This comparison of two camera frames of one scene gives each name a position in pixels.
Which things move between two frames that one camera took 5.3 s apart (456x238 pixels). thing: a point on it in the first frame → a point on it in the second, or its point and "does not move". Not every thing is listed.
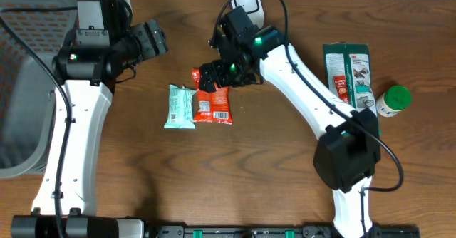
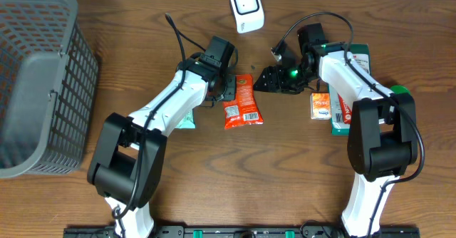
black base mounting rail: [281, 231] does not move
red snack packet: [212, 106] → [244, 110]
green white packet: [349, 75] does not move
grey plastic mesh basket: [45, 16] does not move
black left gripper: [154, 39] → [231, 89]
